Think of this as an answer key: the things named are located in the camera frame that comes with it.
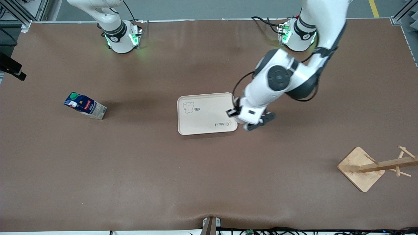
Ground black right base cable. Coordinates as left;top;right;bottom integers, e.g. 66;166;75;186
121;0;144;24

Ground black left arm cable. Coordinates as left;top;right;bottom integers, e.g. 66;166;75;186
226;71;256;118

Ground brown table mat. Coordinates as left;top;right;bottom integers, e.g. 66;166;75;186
0;19;418;233

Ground cream plastic tray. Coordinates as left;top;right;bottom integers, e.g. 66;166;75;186
177;92;238;136

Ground black left base cables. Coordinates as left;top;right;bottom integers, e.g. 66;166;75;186
251;16;283;35

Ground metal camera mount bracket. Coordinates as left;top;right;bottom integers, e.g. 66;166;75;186
201;216;222;235

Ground wooden mug rack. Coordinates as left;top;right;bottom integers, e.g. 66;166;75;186
337;145;418;193

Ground blue milk carton green cap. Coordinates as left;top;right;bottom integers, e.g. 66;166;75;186
63;92;107;120

